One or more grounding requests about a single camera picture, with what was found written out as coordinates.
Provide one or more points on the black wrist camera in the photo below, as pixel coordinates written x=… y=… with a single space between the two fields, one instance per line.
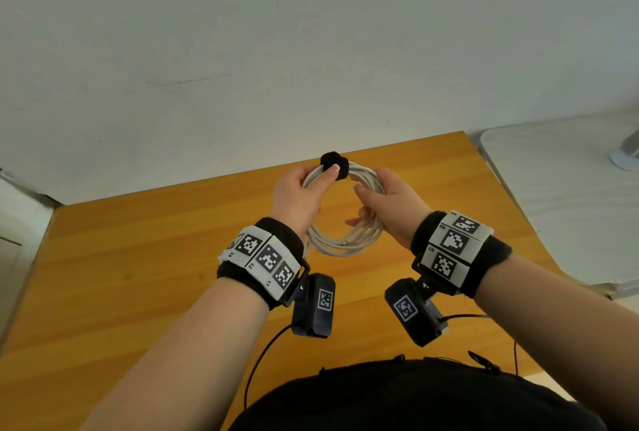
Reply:
x=414 y=313
x=314 y=306

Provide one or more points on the person's right forearm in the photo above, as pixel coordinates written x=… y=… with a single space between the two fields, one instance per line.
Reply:
x=564 y=321

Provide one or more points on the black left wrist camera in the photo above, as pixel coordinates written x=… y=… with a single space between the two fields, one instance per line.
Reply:
x=314 y=306

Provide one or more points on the white drawer cabinet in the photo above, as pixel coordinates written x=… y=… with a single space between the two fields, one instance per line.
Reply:
x=15 y=246

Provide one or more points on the person's left hand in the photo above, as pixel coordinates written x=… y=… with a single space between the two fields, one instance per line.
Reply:
x=297 y=201

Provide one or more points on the black wristband with markers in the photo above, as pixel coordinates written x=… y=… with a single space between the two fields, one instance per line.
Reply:
x=264 y=256
x=457 y=246

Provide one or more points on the black right wristband with markers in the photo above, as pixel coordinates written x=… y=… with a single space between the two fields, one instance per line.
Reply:
x=457 y=246

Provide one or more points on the black left wristband with markers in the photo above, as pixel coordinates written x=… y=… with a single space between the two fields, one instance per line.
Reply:
x=264 y=256

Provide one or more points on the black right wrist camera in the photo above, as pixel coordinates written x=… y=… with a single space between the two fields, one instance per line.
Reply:
x=414 y=313

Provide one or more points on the white side table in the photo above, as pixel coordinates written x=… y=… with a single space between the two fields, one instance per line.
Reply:
x=564 y=196

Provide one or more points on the person's right hand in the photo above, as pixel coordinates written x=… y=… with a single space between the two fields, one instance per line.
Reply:
x=399 y=206

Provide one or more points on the person's left forearm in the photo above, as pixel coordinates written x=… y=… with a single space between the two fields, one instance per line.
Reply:
x=184 y=361

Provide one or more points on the person's black shirt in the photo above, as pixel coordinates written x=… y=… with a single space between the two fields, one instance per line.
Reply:
x=414 y=398

